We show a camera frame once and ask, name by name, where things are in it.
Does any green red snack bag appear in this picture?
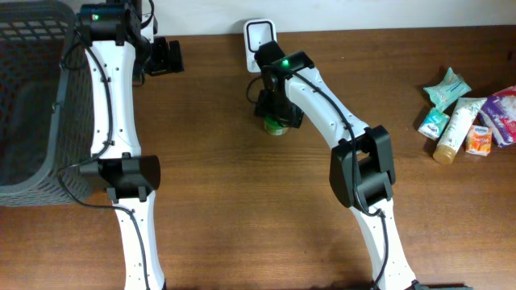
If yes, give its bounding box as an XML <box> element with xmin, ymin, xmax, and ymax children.
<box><xmin>264</xmin><ymin>117</ymin><xmax>289</xmax><ymax>136</ymax></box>

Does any small teal tissue pack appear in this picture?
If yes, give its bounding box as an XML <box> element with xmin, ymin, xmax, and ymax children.
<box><xmin>418</xmin><ymin>108</ymin><xmax>450</xmax><ymax>140</ymax></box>

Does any teal snack packet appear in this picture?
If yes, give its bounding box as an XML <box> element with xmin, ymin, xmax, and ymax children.
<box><xmin>423</xmin><ymin>68</ymin><xmax>472</xmax><ymax>112</ymax></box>

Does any white cream tube gold cap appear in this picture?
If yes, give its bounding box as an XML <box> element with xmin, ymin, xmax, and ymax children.
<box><xmin>433</xmin><ymin>97</ymin><xmax>487</xmax><ymax>165</ymax></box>

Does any small orange tissue pack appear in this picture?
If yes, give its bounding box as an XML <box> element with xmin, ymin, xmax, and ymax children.
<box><xmin>465</xmin><ymin>125</ymin><xmax>493</xmax><ymax>156</ymax></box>

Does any red purple pad package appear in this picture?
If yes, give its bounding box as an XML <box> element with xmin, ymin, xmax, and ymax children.
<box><xmin>479</xmin><ymin>85</ymin><xmax>515</xmax><ymax>147</ymax></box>

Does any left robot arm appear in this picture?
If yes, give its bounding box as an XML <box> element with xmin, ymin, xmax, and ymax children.
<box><xmin>75</xmin><ymin>0</ymin><xmax>185</xmax><ymax>290</ymax></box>

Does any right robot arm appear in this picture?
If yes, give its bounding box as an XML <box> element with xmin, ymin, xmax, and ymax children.
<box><xmin>254</xmin><ymin>41</ymin><xmax>425</xmax><ymax>289</ymax></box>

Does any white barcode scanner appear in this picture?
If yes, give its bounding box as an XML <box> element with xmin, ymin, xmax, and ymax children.
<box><xmin>243</xmin><ymin>19</ymin><xmax>277</xmax><ymax>73</ymax></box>

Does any dark grey plastic basket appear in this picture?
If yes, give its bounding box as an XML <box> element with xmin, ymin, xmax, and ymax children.
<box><xmin>1</xmin><ymin>1</ymin><xmax>94</xmax><ymax>207</ymax></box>

